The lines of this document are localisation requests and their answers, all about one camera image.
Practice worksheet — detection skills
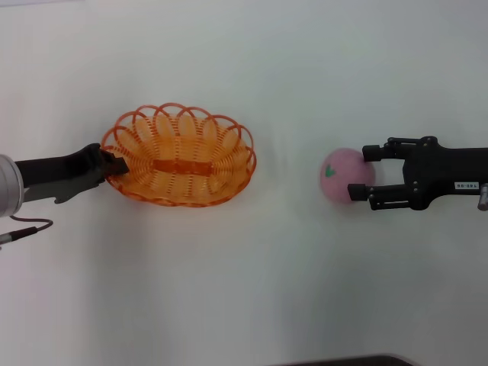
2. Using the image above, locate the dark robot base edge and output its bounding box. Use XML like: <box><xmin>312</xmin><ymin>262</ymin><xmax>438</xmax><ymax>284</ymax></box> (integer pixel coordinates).
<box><xmin>266</xmin><ymin>354</ymin><xmax>415</xmax><ymax>366</ymax></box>

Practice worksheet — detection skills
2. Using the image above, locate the left arm dark cable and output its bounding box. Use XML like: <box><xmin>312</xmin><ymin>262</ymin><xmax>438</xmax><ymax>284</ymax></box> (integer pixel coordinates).
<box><xmin>0</xmin><ymin>215</ymin><xmax>55</xmax><ymax>249</ymax></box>

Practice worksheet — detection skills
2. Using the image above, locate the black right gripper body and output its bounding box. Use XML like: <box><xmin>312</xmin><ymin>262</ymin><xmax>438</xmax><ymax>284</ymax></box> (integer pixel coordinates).
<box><xmin>402</xmin><ymin>135</ymin><xmax>488</xmax><ymax>210</ymax></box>

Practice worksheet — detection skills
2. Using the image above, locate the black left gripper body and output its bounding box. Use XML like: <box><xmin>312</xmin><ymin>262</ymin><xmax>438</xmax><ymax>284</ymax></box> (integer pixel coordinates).
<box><xmin>14</xmin><ymin>143</ymin><xmax>107</xmax><ymax>205</ymax></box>

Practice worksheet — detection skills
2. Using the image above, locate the pink peach with green leaf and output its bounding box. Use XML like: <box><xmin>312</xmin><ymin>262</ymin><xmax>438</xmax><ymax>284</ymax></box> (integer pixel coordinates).
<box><xmin>318</xmin><ymin>147</ymin><xmax>377</xmax><ymax>206</ymax></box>

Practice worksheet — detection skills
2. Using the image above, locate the orange wire basket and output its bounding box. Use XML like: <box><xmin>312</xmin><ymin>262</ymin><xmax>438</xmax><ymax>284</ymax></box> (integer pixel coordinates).
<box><xmin>101</xmin><ymin>101</ymin><xmax>257</xmax><ymax>209</ymax></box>

